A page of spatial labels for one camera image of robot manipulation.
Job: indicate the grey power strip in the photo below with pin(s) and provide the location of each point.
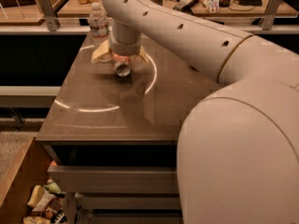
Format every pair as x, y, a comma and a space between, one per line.
182, 5

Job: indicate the metal rail bracket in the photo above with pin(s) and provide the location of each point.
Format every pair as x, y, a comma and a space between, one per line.
49, 15
268, 18

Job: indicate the clear plastic water bottle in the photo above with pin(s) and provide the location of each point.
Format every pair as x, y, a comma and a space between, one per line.
98, 23

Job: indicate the left metal rail bracket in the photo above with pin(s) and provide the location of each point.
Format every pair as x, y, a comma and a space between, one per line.
49, 15

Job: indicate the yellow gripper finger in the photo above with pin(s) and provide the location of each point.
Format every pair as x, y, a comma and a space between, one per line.
143, 54
102, 54

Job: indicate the grey drawer cabinet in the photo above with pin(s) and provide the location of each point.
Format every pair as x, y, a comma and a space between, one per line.
114, 139

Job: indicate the wooden snack bin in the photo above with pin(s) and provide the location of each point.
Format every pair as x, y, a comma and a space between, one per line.
28, 168

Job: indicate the colourful small box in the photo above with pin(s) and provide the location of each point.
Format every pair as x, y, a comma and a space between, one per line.
211, 6

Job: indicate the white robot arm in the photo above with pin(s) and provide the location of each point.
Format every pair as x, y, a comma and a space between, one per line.
238, 149

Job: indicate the right metal rail bracket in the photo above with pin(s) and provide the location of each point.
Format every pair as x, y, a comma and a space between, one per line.
268, 18

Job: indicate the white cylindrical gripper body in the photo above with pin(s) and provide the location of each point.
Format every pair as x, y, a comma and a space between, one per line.
126, 48

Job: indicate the red coke can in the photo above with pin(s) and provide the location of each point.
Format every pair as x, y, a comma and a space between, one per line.
122, 66

